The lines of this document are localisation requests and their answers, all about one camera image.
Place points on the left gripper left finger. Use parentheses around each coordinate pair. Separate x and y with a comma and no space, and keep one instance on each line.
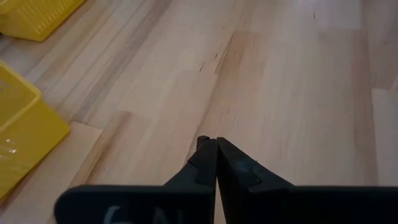
(186,199)

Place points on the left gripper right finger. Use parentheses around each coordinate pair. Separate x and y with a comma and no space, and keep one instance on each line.
(264,202)

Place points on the yellow plastic basket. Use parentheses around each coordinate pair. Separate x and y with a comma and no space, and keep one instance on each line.
(34,18)
(28,137)

